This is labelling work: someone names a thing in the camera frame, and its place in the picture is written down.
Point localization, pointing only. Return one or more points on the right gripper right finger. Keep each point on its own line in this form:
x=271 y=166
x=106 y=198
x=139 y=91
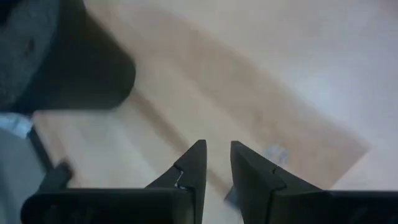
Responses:
x=252 y=180

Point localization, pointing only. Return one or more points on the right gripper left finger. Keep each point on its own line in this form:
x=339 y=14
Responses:
x=192 y=174

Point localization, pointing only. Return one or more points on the green potted plant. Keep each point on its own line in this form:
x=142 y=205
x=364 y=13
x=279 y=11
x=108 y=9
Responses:
x=93 y=68

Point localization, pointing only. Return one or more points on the black table frame rail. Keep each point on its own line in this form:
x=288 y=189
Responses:
x=56 y=177

